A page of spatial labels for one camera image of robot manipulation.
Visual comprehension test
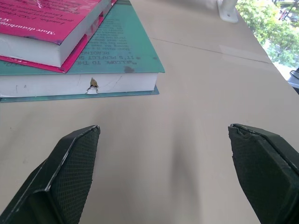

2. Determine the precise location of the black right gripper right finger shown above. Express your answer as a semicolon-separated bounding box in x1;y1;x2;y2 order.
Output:
228;123;299;224

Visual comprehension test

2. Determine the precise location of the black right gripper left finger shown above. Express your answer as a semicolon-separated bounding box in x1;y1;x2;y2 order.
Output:
0;125;101;224

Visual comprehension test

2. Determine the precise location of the teal hardcover book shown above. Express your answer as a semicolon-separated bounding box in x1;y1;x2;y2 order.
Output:
0;0;165;103

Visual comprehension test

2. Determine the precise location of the pink hardcover book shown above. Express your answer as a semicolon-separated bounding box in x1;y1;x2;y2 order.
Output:
0;0;117;74

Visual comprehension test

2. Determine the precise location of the white bracket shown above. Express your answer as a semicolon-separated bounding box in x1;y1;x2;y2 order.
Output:
216;0;239;23

